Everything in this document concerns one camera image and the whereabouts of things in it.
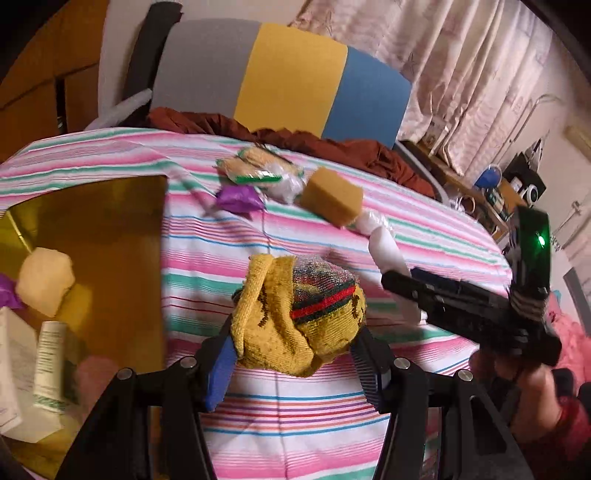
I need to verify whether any yellow knitted sock bundle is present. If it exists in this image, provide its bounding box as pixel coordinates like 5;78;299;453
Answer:
230;254;367;377

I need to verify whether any white plastic bag bundle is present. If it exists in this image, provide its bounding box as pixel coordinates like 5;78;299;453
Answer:
355;209;421;325

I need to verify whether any narrow cream medicine box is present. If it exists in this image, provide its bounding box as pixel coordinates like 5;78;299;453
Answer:
33;321;67;414

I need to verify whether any purple plastic wrapper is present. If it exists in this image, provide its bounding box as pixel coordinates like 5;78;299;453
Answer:
0;274;23;310
215;185;266;214

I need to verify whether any person's right hand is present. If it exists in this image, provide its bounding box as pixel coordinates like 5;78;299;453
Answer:
470;348;562;444

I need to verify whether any wooden bedside table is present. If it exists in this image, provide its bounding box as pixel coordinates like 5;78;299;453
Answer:
402;140;509;249

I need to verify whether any striped pink green bedsheet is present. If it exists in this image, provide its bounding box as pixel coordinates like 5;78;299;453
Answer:
1;128;511;479

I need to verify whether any gold metal tin tray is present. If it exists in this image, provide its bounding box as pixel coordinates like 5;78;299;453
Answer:
1;175;167;479

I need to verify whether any orange sponge block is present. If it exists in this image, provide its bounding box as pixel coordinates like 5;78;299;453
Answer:
298;167;363;228

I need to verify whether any pale yellow sponge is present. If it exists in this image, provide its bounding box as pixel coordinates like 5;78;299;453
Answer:
15;247;75;318

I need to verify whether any green edged snack pack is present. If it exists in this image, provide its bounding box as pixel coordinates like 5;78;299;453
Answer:
238;145;304;177
216;156;283;185

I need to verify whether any dark red blanket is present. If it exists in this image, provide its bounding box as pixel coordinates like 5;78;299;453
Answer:
146;107;437;199

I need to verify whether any wide white medicine box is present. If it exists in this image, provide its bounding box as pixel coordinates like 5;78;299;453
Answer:
1;307;37;443

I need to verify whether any beige patterned curtain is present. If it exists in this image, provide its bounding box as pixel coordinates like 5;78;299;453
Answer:
291;0;553;182

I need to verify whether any wooden wardrobe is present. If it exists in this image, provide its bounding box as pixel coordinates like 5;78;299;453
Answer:
1;1;109;161

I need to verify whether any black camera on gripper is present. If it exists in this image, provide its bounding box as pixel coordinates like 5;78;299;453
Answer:
506;206;551;321

